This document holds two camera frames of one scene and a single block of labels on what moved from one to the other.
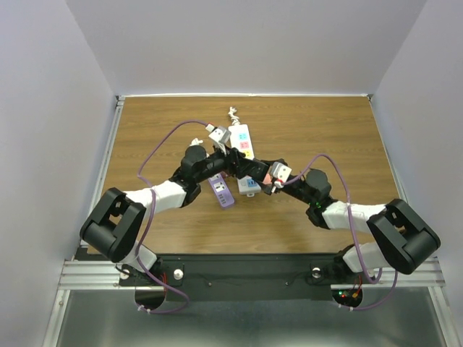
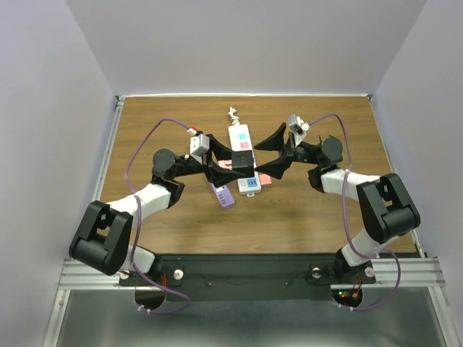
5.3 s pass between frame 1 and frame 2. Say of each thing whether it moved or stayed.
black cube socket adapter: moved
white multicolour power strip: stayed
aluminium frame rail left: stayed
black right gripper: moved
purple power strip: stayed
